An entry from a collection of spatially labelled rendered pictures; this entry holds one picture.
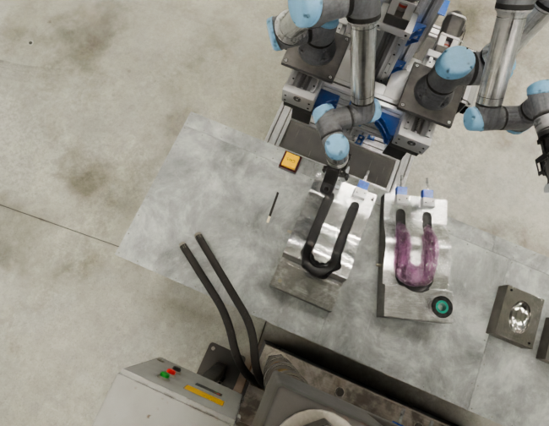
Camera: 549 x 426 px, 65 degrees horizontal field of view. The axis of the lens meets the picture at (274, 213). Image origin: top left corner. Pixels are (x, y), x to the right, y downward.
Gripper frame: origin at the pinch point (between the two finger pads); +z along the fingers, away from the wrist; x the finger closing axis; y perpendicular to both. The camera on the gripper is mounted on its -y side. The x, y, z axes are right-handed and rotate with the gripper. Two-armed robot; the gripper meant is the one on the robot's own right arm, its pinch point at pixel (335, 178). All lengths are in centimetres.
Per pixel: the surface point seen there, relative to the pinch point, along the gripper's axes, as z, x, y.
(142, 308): 72, 82, -93
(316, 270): 3.0, -6.3, -36.3
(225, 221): 5.1, 36.2, -31.5
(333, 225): 4.5, -5.6, -17.0
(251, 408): 3, -3, -93
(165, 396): -66, 10, -78
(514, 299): 16, -81, -17
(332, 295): 4.5, -15.4, -42.6
